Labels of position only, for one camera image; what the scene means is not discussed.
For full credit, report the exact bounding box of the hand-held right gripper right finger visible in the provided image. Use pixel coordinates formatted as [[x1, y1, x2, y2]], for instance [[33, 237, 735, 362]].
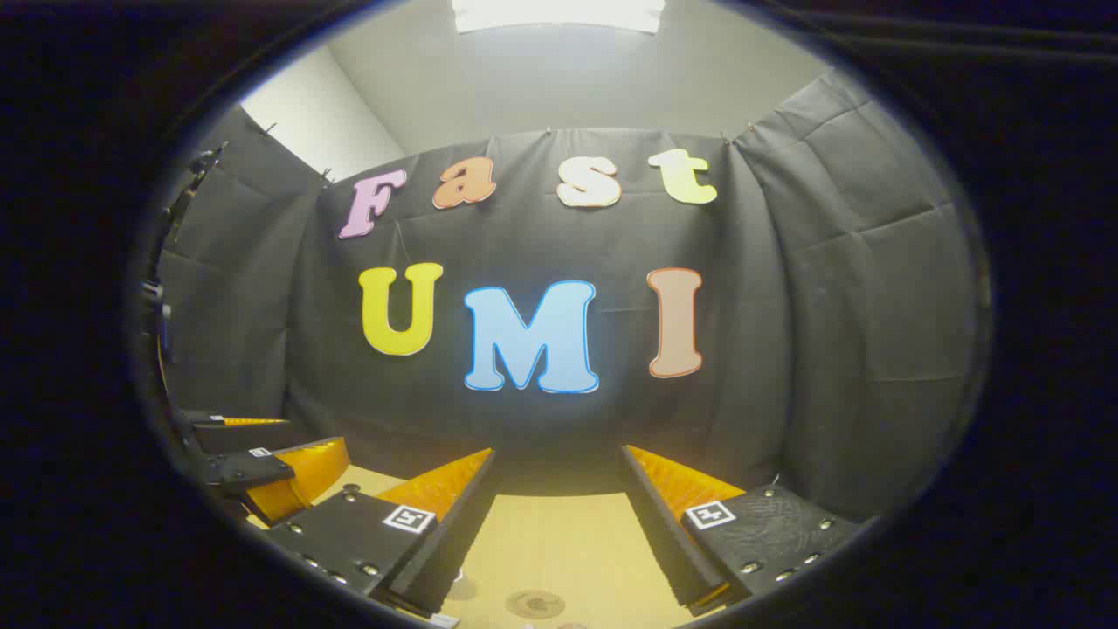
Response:
[[620, 443, 863, 618]]

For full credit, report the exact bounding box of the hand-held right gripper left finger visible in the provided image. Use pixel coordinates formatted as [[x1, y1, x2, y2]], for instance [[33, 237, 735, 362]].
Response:
[[260, 447, 501, 617]]

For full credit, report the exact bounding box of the round cork coaster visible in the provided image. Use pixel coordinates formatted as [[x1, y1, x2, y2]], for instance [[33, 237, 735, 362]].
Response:
[[506, 590, 566, 621]]

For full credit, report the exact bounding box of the light wooden desktop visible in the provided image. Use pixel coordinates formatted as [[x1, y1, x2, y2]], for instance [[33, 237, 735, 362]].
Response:
[[246, 465, 700, 629]]

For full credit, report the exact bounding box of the black backdrop cloth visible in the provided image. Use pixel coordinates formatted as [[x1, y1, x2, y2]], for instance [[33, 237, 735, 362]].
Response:
[[157, 70, 992, 525]]

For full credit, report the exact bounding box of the ceiling light panel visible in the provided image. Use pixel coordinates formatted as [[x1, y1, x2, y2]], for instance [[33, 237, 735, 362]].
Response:
[[450, 0, 666, 36]]

